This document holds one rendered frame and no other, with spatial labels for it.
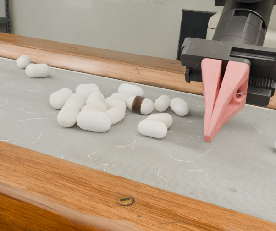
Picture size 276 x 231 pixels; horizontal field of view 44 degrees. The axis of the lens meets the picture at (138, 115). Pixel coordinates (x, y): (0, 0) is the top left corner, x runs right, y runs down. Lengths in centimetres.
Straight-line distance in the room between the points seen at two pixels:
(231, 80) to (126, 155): 12
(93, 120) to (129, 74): 22
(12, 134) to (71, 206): 17
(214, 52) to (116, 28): 222
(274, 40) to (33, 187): 79
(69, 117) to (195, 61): 15
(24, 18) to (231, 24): 259
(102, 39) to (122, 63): 203
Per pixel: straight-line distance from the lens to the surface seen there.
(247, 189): 31
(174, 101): 44
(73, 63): 62
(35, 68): 56
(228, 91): 35
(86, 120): 36
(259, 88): 40
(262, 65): 37
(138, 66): 58
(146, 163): 32
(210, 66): 36
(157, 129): 36
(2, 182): 25
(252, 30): 40
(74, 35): 272
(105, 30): 260
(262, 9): 43
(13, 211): 24
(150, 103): 42
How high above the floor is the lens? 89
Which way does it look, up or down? 21 degrees down
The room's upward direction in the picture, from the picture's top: 5 degrees clockwise
